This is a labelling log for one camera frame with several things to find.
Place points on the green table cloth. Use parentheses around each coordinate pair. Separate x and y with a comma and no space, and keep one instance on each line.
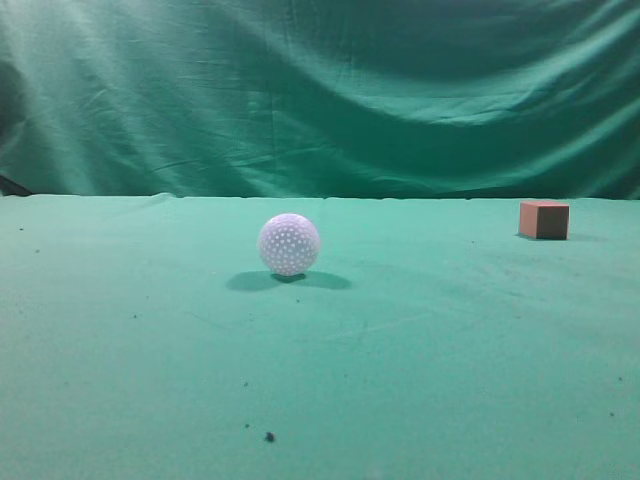
(144,338)

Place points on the red-brown cube block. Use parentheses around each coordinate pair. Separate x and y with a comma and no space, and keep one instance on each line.
(544,220)

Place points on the white dimpled golf ball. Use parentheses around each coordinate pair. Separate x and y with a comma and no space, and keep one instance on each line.
(288,244)

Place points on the green backdrop curtain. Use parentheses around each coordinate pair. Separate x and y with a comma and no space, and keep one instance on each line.
(364,99)

